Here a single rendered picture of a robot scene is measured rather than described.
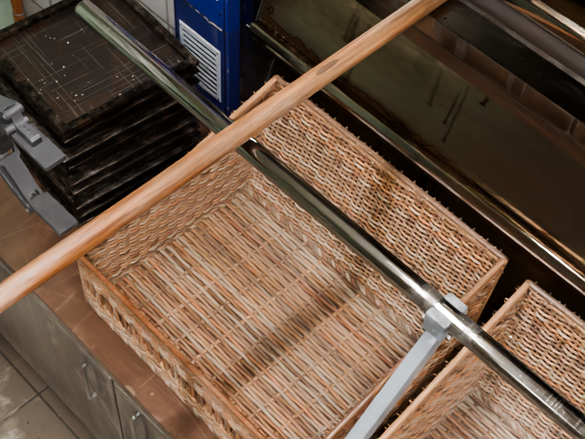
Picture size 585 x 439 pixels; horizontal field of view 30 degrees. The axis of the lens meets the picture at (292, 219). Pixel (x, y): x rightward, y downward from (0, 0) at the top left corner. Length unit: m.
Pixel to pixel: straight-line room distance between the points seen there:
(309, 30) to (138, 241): 0.49
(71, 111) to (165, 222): 0.27
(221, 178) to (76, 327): 0.38
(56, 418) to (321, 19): 1.18
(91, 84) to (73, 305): 0.40
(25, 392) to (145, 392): 0.73
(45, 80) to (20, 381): 0.90
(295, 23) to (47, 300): 0.67
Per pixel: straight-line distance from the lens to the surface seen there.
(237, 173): 2.09
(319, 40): 1.87
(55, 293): 2.05
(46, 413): 2.59
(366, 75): 1.82
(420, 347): 1.36
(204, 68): 2.19
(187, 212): 2.06
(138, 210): 1.37
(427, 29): 1.67
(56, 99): 1.95
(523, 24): 1.31
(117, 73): 1.98
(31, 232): 2.14
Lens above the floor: 2.28
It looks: 53 degrees down
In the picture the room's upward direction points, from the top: 4 degrees clockwise
